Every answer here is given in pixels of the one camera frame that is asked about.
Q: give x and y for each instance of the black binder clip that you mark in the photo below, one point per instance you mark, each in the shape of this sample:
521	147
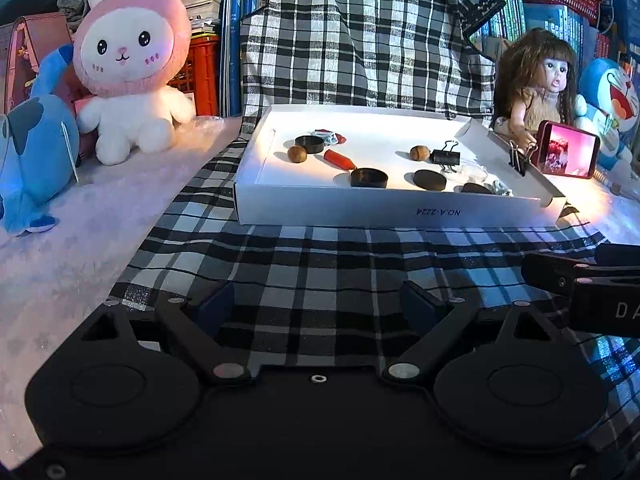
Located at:
445	157
517	161

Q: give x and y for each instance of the black white plaid cloth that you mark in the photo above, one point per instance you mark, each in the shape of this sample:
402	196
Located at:
350	35

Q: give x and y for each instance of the black disc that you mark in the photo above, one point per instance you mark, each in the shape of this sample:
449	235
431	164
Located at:
476	189
430	180

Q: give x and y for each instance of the red smartphone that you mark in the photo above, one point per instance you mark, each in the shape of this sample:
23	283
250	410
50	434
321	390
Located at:
567	150

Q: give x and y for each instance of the blue upright books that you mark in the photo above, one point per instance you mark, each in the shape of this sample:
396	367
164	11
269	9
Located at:
232	35

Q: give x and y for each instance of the blue robot cat plush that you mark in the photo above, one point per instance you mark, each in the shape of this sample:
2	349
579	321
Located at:
612	100

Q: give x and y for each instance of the small white plastic piece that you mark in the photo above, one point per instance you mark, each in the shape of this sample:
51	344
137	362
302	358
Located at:
501	189

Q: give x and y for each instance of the white cardboard box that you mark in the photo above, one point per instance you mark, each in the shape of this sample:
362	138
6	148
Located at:
350	207

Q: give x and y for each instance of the grey crumpled cloth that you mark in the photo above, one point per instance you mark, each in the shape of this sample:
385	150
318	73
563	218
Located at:
72	5

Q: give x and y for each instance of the large black round lid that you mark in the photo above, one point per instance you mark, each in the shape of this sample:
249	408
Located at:
369	178

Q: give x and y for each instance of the pale pink bed sheet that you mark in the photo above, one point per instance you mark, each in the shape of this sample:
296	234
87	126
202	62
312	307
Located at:
75	270

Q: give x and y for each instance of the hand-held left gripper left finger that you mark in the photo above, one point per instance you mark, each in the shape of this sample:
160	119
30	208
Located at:
220	306

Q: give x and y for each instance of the brown haired doll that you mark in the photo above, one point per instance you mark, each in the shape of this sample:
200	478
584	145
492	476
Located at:
540	70

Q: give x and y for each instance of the row of shelf books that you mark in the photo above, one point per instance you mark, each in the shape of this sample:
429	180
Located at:
550	25

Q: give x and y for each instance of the pale blue hair clip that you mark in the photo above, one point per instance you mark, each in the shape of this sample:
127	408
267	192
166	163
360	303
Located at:
326	135

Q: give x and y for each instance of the brown nut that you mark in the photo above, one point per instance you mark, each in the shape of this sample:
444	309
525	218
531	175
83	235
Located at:
297	154
420	153

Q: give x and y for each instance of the red crayon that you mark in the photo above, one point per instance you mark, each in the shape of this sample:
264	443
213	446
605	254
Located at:
340	159
341	138

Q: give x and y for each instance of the pink bag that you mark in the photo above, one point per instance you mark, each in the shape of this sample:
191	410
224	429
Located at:
35	55

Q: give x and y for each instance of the blue spotted plush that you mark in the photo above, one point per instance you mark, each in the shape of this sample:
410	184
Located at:
35	160

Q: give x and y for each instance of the pink white rabbit plush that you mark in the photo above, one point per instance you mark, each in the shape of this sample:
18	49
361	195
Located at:
130	60

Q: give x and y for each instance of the blue cardboard box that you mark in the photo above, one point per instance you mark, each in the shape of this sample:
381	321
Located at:
629	15

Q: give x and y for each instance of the red plastic crate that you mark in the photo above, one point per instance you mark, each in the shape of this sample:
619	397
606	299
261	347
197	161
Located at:
200	70

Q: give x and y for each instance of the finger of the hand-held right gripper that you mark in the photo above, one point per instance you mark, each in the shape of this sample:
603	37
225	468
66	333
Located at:
550	271
622	260

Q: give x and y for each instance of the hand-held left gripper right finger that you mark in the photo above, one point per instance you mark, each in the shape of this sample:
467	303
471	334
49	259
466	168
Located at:
419	306

